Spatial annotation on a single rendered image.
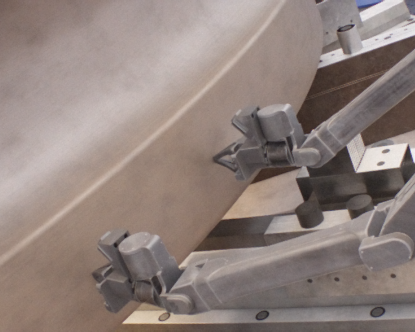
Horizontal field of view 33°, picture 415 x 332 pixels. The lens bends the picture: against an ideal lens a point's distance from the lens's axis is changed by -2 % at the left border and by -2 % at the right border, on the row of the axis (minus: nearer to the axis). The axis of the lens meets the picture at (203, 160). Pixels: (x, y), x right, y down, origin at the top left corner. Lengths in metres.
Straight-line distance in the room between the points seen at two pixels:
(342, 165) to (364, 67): 1.04
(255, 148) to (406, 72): 0.35
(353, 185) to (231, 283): 0.78
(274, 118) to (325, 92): 1.38
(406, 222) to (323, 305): 1.15
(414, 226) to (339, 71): 1.90
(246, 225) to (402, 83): 0.89
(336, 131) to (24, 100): 0.61
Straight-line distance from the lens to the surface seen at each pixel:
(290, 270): 1.04
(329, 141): 1.41
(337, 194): 1.85
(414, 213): 0.91
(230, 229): 2.10
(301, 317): 2.05
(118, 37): 1.62
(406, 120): 2.91
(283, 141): 1.47
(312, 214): 1.78
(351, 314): 2.00
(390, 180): 1.79
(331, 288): 1.89
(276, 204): 2.73
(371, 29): 3.95
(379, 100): 1.36
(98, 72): 1.56
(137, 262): 1.17
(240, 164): 1.49
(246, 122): 1.46
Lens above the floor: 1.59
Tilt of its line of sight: 23 degrees down
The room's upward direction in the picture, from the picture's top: 24 degrees counter-clockwise
